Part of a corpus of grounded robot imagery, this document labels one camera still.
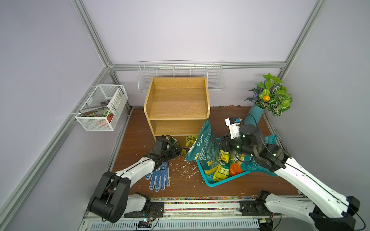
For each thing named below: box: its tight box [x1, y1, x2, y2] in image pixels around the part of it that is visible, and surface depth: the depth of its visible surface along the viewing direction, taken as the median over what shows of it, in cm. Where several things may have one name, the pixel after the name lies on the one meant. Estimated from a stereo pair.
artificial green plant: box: [244, 72, 293, 117], surface depth 81 cm
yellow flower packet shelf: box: [212, 160, 230, 182], surface depth 81 cm
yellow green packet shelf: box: [218, 149, 230, 164], surface depth 85 cm
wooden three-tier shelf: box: [143, 76, 211, 150], surface depth 84 cm
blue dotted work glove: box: [145, 161, 171, 193], surface depth 85 cm
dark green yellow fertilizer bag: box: [185, 117, 221, 175], surface depth 72 cm
